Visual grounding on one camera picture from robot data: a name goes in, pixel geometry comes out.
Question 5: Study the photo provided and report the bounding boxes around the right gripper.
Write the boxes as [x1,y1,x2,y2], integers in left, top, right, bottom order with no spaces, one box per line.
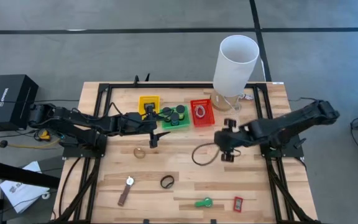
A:
[214,118,250,163]

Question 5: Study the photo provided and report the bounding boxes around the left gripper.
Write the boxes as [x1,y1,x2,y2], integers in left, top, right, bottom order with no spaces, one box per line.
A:
[135,111,171,149]

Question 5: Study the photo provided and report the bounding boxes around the green sand hourglass marked three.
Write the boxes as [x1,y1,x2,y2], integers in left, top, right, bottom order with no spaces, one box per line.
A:
[162,106,173,122]

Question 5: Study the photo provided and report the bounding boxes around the glass hourglass black caps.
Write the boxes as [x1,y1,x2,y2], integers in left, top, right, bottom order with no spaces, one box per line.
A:
[175,105,186,121]

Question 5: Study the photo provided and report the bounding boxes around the silver metal band watch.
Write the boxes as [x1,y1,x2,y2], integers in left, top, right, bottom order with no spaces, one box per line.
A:
[194,105,206,119]

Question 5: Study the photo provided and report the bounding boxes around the black bracelet band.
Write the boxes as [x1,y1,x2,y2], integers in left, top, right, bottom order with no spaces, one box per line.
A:
[160,174,176,190]

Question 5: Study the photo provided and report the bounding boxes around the small red digital device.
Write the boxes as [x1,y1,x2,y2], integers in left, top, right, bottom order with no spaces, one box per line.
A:
[232,195,244,213]

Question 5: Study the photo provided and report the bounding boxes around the small green plastic gadget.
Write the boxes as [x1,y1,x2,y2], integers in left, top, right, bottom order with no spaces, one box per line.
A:
[194,197,213,208]

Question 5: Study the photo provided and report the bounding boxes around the red plastic basket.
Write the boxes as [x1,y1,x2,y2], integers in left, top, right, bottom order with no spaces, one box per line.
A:
[190,98,216,128]

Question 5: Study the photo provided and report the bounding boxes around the yellow plastic basket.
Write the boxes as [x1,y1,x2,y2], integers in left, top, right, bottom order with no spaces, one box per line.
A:
[138,95,161,121]

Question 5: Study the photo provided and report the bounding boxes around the green plastic basket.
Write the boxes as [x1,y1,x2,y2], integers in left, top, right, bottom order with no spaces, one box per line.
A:
[160,105,191,131]

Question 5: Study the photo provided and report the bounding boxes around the white shade wooden base lamp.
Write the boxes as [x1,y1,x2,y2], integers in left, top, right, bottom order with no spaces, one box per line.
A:
[210,34,260,112]

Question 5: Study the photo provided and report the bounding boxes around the black metal beam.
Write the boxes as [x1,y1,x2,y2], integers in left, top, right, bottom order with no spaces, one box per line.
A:
[0,159,61,190]

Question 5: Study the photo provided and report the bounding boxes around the black box with white print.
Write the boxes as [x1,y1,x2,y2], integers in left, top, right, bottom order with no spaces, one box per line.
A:
[0,73,39,131]

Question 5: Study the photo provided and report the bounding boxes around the white printed papers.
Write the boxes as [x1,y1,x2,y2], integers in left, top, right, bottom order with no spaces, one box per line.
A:
[0,161,50,214]

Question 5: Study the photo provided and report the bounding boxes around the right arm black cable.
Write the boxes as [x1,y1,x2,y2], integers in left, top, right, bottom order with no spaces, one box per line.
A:
[191,142,222,166]

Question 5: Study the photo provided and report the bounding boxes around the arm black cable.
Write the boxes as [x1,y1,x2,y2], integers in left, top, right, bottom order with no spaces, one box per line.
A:
[108,101,167,122]
[191,142,222,166]

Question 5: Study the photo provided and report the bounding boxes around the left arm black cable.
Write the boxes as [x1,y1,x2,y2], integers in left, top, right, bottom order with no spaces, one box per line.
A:
[108,101,167,122]

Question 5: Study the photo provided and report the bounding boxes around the white lamp power cord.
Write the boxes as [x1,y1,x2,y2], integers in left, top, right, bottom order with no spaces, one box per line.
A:
[222,92,255,113]

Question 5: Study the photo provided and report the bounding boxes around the brown leather strap watch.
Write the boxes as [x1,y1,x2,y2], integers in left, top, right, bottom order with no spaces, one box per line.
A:
[117,175,135,207]

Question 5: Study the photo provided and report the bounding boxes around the yellow floor cable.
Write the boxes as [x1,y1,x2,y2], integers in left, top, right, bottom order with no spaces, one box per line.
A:
[7,129,61,150]

